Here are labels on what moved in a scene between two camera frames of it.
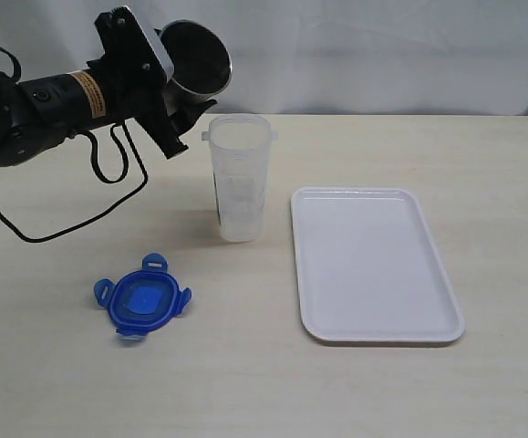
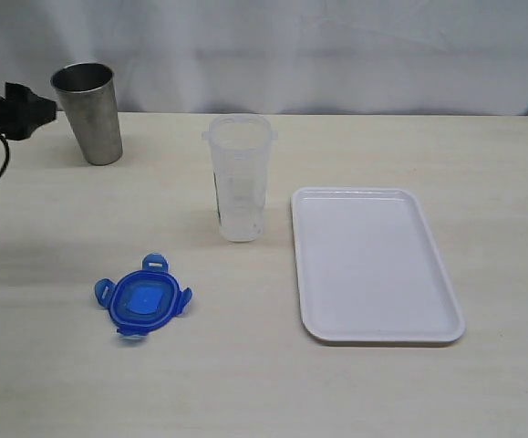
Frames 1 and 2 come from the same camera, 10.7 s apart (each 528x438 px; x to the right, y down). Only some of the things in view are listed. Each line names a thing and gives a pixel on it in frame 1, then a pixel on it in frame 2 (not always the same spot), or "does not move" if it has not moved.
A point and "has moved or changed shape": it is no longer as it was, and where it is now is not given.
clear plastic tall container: x=240 y=146 does not move
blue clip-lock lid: x=142 y=301 does not move
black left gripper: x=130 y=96 → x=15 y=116
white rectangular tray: x=369 y=269 does not move
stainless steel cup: x=201 y=64 has moved or changed shape
